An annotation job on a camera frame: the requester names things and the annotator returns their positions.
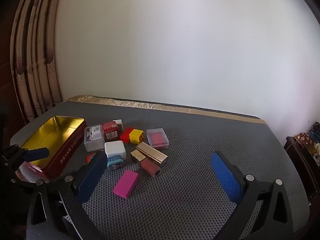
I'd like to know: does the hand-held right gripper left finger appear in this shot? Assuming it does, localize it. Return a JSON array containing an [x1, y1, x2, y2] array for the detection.
[[26, 151, 108, 240]]

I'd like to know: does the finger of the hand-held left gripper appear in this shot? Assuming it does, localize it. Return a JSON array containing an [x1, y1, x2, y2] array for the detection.
[[3, 145, 50, 173], [5, 174, 38, 193]]

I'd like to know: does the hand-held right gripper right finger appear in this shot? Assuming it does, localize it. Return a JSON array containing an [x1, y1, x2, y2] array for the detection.
[[211, 151, 293, 240]]

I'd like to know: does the red round tin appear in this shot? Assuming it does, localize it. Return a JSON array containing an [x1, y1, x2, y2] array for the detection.
[[85, 152, 98, 164]]

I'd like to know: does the blue oval tin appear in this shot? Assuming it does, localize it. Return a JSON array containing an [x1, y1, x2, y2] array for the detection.
[[107, 154, 124, 172]]

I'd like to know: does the red tin box gold interior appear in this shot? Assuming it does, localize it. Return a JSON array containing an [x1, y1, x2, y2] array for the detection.
[[19, 115, 87, 180]]

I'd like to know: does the pink eraser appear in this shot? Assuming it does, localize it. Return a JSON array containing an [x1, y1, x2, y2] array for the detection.
[[112, 169, 139, 198]]

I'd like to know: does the white charger cube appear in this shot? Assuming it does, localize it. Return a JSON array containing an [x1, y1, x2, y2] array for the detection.
[[104, 141, 126, 158]]

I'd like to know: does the clear plastic box white label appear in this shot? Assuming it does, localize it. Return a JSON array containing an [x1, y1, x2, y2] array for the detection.
[[84, 124, 105, 152]]

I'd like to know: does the small red carton box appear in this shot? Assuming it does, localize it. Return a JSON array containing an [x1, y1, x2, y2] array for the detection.
[[102, 121, 120, 142]]

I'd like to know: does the red plastic block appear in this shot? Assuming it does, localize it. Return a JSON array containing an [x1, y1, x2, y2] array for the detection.
[[119, 127, 134, 142]]

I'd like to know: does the yellow plastic block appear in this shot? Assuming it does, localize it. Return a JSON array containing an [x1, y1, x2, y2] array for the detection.
[[129, 129, 144, 145]]

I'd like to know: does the clear case red insert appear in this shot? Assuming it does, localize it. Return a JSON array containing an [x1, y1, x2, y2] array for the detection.
[[146, 128, 169, 148]]

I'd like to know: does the grey mesh-covered table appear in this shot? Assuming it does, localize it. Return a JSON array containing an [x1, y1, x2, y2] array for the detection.
[[10, 101, 309, 240]]

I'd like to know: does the dark wooden side table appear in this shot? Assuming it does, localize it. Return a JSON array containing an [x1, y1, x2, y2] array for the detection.
[[285, 136, 320, 200]]

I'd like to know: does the patterned brown box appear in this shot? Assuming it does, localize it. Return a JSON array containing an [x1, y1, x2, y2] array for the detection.
[[294, 132, 313, 147]]

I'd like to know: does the beige leaf print curtain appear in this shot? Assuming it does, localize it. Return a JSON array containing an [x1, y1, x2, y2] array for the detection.
[[9, 0, 64, 124]]

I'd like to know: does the blue cable bundle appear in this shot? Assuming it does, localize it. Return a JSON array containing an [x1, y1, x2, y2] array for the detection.
[[309, 122, 320, 141]]

